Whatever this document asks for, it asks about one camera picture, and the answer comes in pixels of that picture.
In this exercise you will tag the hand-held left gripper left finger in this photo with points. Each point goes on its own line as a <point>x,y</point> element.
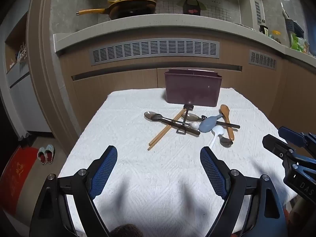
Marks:
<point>103,175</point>

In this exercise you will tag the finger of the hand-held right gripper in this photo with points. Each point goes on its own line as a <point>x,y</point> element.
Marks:
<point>280,150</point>
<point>292,135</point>

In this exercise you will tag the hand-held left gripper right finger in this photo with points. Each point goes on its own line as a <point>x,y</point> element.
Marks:
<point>214,174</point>

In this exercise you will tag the white plastic spoon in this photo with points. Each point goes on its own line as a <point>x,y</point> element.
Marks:
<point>217,130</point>

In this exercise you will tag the brown wooden spoon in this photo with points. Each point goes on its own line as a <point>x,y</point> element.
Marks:
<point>225,109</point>

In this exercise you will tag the metal spoon with white ball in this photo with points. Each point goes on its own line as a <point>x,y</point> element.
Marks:
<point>153,116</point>

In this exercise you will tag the purple plastic container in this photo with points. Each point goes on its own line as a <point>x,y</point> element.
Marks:
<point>192,91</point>

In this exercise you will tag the small metal spoon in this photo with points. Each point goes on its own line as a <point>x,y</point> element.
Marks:
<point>226,142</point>

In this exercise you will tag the white textured table cloth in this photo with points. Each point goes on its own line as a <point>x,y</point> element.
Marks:
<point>148,177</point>

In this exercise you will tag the blue-grey plastic spoon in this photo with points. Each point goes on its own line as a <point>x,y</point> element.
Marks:
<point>208,125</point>

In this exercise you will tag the green and red slipper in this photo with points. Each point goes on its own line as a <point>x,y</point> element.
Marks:
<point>43,156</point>
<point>50,151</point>

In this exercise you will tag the brown fuzzy garment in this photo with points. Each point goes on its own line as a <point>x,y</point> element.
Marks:
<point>126,230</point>

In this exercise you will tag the wooden chopstick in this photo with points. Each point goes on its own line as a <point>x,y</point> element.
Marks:
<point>160,139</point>
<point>167,127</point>

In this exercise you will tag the short grey vent grille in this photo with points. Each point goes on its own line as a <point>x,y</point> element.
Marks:
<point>263,59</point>

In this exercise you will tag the red floor mat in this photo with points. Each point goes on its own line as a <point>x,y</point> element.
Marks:
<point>14,182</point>

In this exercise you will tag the wooden kitchen cabinet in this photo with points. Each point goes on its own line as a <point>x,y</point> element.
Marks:
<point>111,84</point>

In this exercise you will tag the green packet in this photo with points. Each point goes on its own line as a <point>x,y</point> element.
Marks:
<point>298,43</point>

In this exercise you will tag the yellow-lidded jar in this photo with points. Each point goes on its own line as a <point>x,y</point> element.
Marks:
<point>276,37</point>

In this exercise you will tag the dark blue basket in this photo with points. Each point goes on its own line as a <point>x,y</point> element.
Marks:
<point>295,27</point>

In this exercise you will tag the dark bottle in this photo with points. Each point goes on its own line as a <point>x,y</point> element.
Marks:
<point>263,29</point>

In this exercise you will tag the white shelf unit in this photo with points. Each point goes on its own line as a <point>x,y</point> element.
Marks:
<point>22,88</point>

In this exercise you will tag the long grey vent grille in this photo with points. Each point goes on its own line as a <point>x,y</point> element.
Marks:
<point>153,50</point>

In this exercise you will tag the grey stone countertop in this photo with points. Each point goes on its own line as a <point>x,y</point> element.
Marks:
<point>148,22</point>

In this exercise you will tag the yellow frying pan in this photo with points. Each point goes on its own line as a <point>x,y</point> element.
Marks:
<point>133,7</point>

